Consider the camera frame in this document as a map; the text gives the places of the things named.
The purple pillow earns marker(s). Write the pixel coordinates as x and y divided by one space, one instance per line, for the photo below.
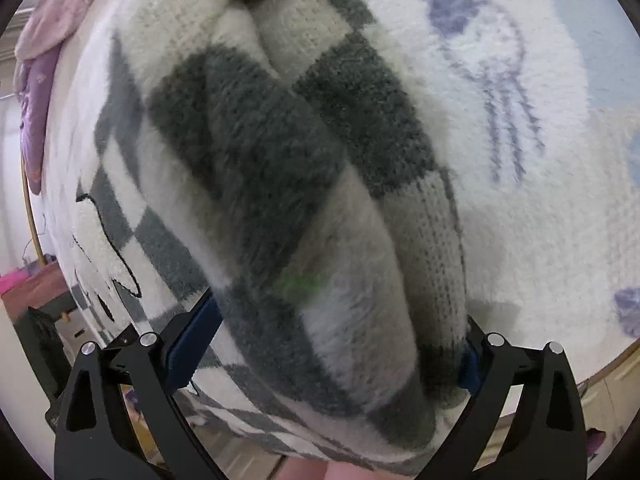
33 86

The white fleece bed blanket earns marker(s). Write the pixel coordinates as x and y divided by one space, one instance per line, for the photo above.
534 112

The grey white checkered sweater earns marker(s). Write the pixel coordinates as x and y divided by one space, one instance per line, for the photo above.
276 154

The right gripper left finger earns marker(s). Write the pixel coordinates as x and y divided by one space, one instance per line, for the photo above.
119 418

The pink purple floral quilt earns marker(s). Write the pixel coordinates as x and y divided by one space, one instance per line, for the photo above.
51 23

